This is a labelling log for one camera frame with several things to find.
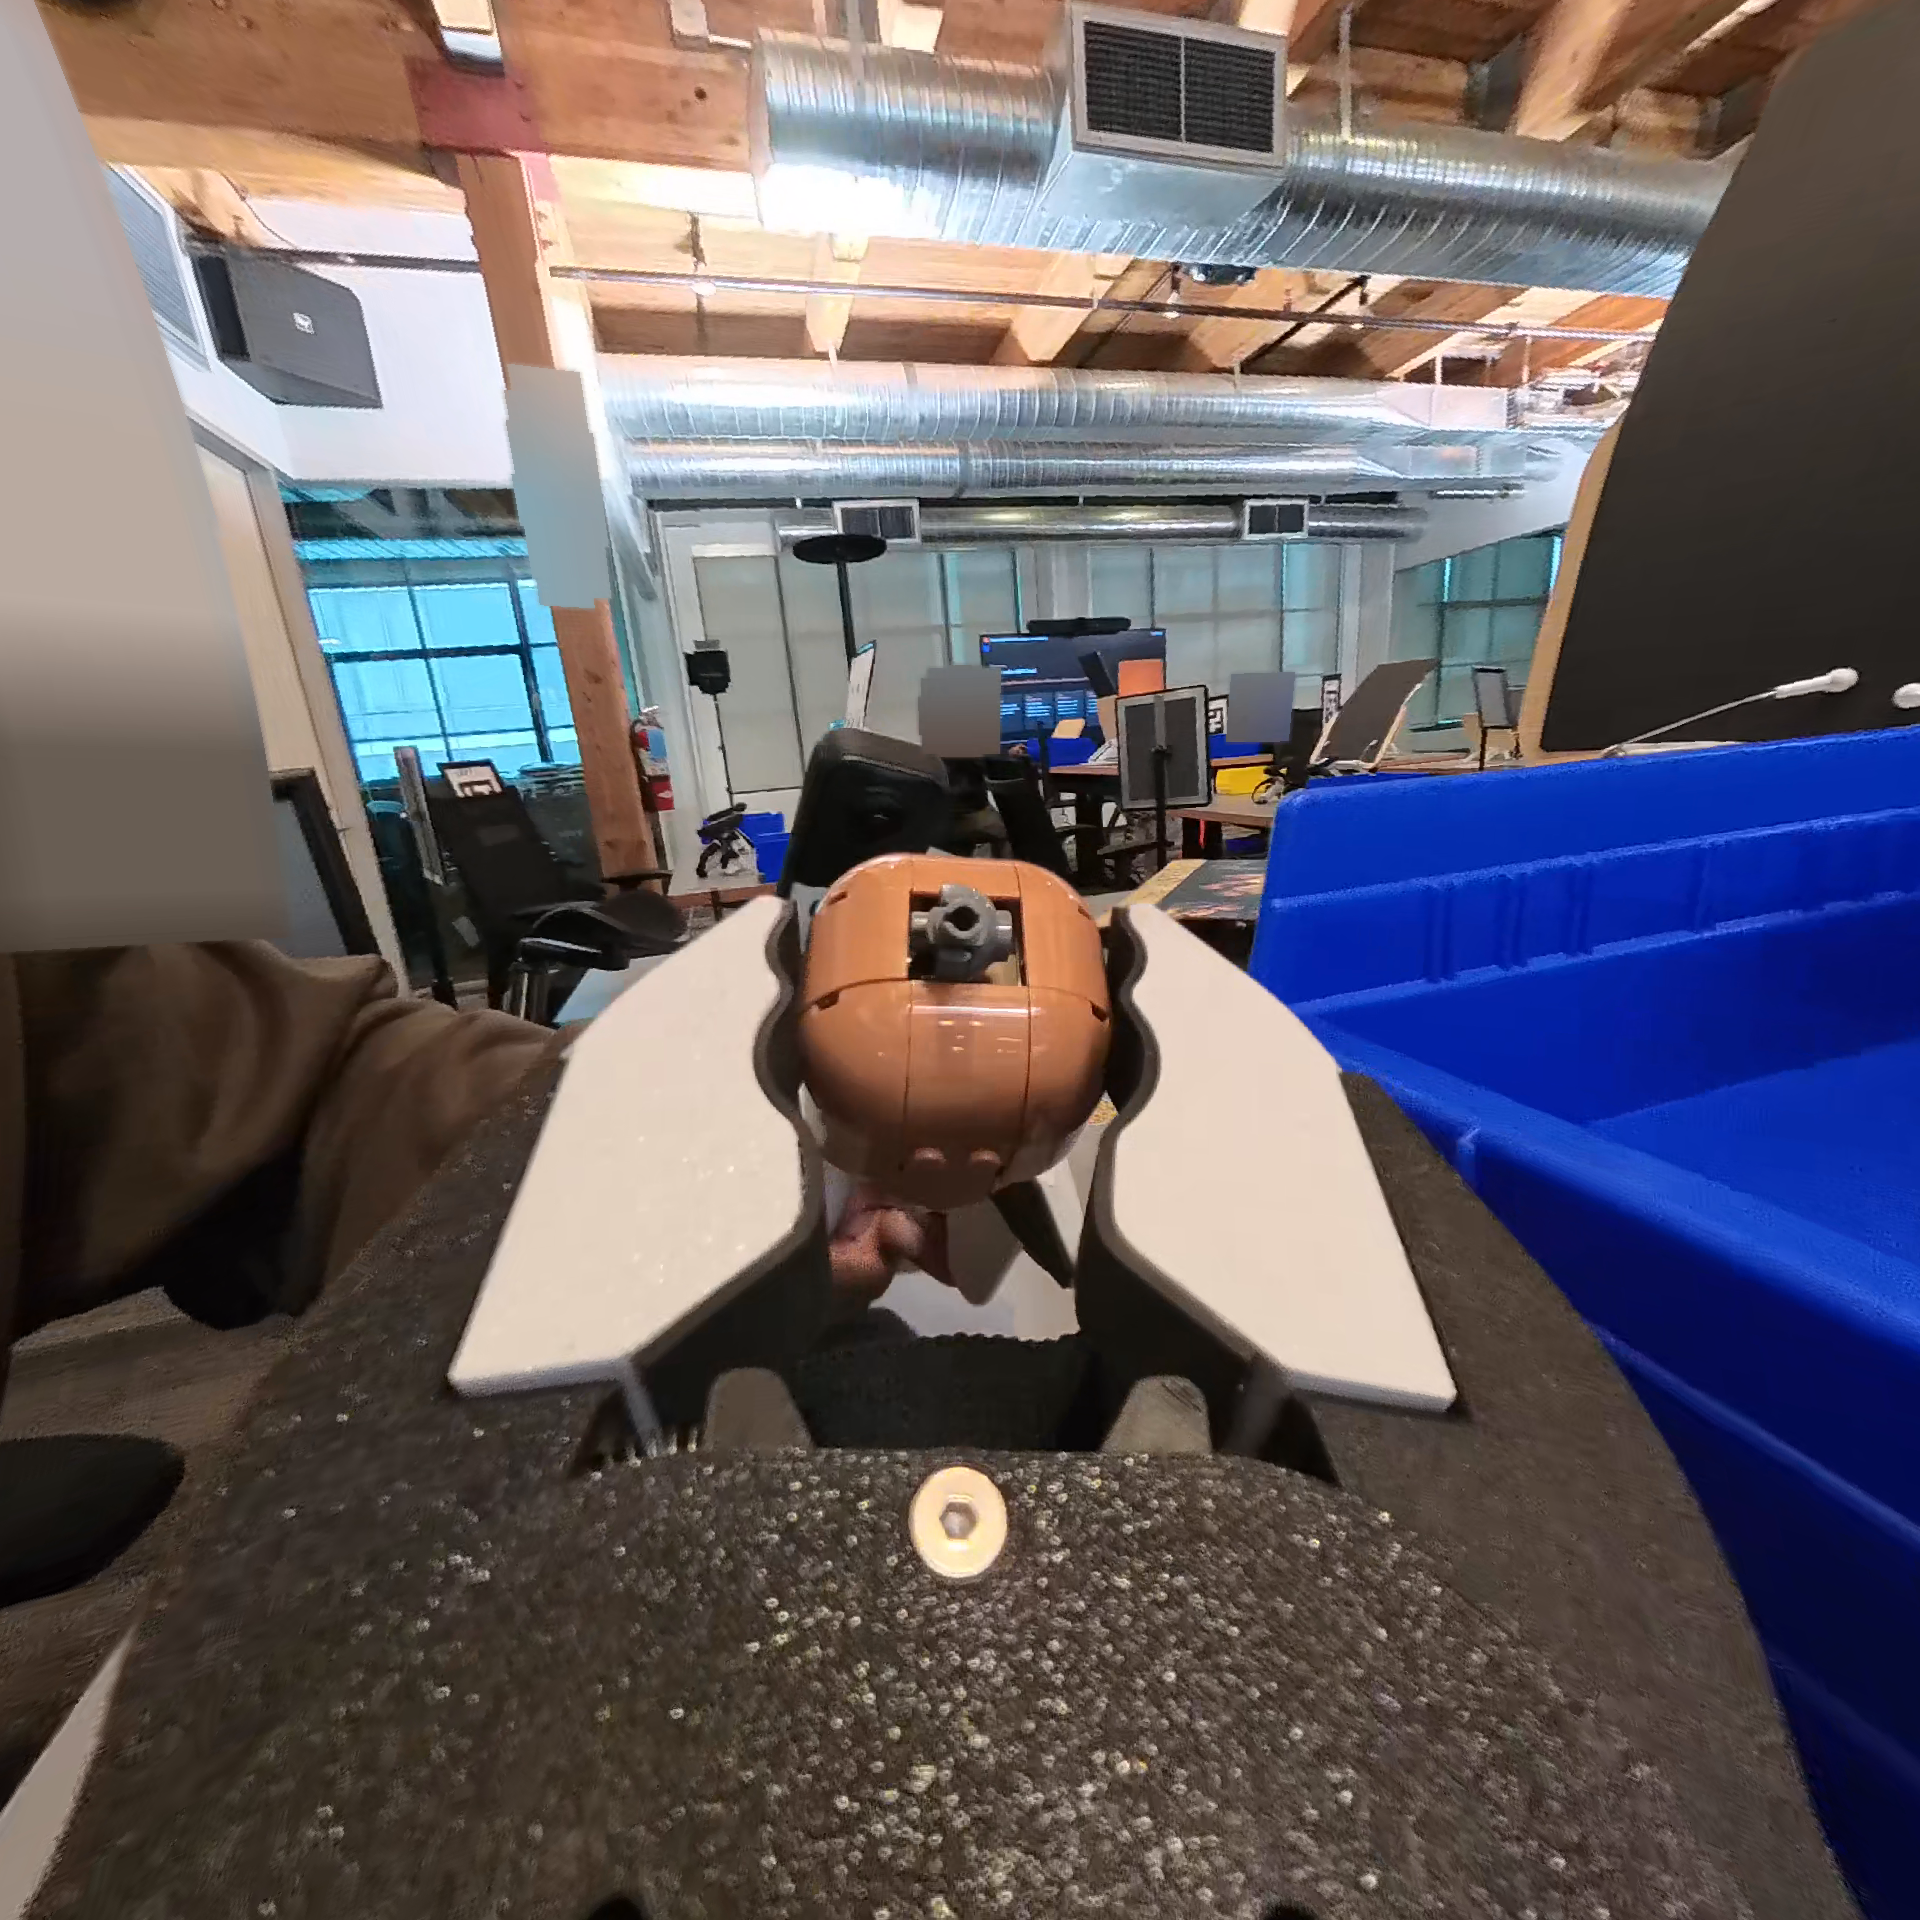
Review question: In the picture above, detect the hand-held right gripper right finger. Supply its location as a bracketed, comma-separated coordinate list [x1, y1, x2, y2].
[1082, 902, 1464, 1417]

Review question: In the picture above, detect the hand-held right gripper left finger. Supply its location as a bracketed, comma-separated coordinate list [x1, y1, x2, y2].
[446, 896, 828, 1404]

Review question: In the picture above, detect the orange and tan toy segment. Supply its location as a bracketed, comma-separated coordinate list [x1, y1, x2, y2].
[793, 849, 1117, 1211]

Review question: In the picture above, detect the person's left forearm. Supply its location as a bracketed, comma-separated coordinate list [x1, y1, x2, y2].
[0, 938, 585, 1359]

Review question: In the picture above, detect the person's left hand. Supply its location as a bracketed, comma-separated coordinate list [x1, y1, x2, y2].
[828, 1191, 951, 1302]

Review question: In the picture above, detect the black office chair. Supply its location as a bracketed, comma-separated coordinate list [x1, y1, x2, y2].
[429, 781, 696, 1024]
[776, 729, 1082, 902]

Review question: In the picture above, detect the blue plastic bin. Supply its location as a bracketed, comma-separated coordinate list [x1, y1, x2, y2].
[1251, 729, 1920, 1920]

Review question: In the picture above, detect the black board on stand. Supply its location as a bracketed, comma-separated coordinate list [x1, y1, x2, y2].
[1115, 681, 1215, 856]

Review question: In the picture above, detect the black chair armrest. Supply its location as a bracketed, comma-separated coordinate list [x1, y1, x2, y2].
[0, 1434, 193, 1611]

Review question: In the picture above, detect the black floor lamp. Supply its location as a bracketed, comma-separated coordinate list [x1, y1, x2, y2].
[789, 533, 893, 739]

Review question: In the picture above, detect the black panel with wooden rim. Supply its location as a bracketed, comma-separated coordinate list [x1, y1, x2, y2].
[1517, 0, 1920, 758]

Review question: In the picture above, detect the wall television screen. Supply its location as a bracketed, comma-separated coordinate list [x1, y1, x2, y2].
[979, 626, 1171, 742]

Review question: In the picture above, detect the silver ventilation duct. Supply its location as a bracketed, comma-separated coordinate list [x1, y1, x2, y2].
[751, 0, 1749, 299]
[597, 351, 1620, 500]

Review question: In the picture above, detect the black wall speaker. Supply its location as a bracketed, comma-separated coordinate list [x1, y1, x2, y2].
[193, 248, 387, 410]

